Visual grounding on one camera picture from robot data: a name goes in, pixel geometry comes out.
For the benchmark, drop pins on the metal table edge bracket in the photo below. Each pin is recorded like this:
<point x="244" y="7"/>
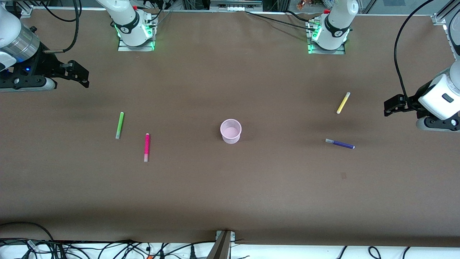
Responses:
<point x="221" y="246"/>

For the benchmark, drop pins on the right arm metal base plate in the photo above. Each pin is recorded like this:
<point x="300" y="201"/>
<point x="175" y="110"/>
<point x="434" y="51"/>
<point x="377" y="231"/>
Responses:
<point x="124" y="48"/>

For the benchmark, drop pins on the green highlighter pen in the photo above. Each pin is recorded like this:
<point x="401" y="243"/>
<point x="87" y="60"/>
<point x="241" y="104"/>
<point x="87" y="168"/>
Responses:
<point x="119" y="125"/>

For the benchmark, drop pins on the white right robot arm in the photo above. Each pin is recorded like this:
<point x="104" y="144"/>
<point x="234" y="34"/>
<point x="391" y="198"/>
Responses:
<point x="129" y="25"/>

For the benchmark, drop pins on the purple marker pen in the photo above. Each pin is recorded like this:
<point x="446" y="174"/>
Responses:
<point x="341" y="144"/>

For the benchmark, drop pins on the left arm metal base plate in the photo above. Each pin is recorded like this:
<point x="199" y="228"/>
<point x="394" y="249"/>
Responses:
<point x="337" y="52"/>

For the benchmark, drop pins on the grey power strip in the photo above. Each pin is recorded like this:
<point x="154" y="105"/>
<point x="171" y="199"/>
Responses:
<point x="236" y="5"/>

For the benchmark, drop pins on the aluminium frame corner bracket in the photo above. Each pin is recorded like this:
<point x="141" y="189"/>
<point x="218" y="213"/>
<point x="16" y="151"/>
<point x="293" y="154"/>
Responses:
<point x="27" y="12"/>
<point x="439" y="18"/>

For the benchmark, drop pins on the pink highlighter pen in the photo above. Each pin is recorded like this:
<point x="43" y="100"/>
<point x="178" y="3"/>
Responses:
<point x="146" y="147"/>

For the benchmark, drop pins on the pink cup pen holder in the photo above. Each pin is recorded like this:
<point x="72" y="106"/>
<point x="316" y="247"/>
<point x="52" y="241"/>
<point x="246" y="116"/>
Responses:
<point x="230" y="131"/>

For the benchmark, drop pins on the brown paper table cover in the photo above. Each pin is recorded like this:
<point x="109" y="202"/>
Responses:
<point x="230" y="198"/>

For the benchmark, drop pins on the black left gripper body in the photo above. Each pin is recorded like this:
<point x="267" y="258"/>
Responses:
<point x="413" y="101"/>

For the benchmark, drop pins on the yellow highlighter pen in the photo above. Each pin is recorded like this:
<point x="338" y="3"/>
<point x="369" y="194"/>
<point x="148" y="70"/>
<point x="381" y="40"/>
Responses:
<point x="343" y="103"/>

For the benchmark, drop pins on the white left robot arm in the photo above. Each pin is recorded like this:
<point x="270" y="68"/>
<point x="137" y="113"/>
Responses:
<point x="336" y="28"/>

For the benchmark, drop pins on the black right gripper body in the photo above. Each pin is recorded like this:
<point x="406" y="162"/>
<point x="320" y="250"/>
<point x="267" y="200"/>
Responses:
<point x="47" y="64"/>

